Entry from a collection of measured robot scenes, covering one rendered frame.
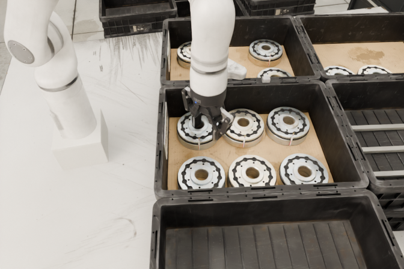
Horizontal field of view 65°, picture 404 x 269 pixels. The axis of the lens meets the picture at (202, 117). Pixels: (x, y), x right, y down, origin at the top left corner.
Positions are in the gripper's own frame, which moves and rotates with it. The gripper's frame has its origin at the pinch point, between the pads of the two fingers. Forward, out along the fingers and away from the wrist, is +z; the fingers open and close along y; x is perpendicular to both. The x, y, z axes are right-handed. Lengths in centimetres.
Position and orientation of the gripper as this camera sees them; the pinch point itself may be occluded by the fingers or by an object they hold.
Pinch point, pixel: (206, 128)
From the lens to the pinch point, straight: 75.3
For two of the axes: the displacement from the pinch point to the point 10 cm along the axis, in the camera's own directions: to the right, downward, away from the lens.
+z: -0.2, 6.7, 7.5
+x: 6.7, -5.5, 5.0
